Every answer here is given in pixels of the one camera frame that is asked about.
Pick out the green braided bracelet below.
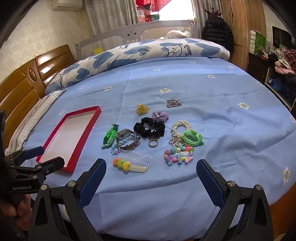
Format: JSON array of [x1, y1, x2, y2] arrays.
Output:
[[101, 122, 120, 150]]

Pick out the rose gold wristwatch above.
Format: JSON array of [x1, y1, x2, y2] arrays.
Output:
[[116, 128, 141, 151]]

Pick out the green hair tie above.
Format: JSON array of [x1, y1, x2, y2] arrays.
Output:
[[181, 129, 206, 147]]

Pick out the black velvet scrunchie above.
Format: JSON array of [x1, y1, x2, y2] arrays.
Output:
[[133, 117, 166, 138]]

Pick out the left hand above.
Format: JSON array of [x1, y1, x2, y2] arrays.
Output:
[[1, 194, 32, 231]]

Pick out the red tray white inside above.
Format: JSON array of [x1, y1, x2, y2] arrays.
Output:
[[36, 106, 101, 174]]

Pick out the white striped pillow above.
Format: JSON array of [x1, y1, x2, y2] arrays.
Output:
[[4, 89, 66, 156]]

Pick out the wooden headboard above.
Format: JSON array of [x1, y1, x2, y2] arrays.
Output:
[[0, 45, 75, 149]]

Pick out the clear comb colourful pompoms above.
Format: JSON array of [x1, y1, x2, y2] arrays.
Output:
[[113, 151, 151, 173]]

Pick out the white pearl scrunchie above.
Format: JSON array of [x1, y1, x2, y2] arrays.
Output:
[[171, 120, 192, 138]]

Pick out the yellow hair claw clip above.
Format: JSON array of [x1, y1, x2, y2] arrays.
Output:
[[136, 103, 149, 116]]

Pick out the purple bow hair clip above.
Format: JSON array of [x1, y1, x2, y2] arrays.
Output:
[[152, 111, 169, 123]]

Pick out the blue floral bed sheet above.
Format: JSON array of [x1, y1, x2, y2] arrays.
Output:
[[25, 57, 295, 240]]

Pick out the dark wooden side cabinet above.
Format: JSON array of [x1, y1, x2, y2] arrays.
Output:
[[247, 53, 269, 84]]

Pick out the white air conditioner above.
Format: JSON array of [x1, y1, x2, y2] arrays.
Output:
[[51, 0, 83, 11]]

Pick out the pile of clothes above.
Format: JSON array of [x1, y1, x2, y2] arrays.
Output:
[[257, 44, 295, 76]]

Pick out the grey curtain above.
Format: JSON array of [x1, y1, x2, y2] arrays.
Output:
[[84, 0, 139, 35]]

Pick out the green white boxes stack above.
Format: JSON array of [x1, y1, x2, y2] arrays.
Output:
[[249, 29, 266, 55]]

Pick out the black puffer jacket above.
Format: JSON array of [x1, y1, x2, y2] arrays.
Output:
[[202, 8, 234, 52]]

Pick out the wooden wardrobe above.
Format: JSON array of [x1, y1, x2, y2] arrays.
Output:
[[221, 0, 266, 70]]

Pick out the colourful candy bead bracelet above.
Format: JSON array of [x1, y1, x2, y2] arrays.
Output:
[[164, 143, 195, 166]]

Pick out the blue glass bead bracelet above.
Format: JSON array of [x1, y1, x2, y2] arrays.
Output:
[[110, 136, 137, 156]]

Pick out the silver chain bracelet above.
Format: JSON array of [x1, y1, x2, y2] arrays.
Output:
[[166, 98, 182, 108]]

